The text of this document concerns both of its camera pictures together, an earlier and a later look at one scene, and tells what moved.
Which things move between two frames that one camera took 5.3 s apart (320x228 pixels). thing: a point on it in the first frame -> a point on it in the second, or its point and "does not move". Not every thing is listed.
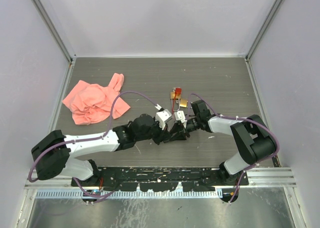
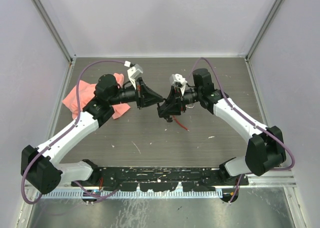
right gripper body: x=182 y=131 -> x=181 y=100
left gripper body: x=160 y=134 -> x=138 y=93
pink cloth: x=90 y=103 does not move
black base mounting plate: x=157 y=179 does not move
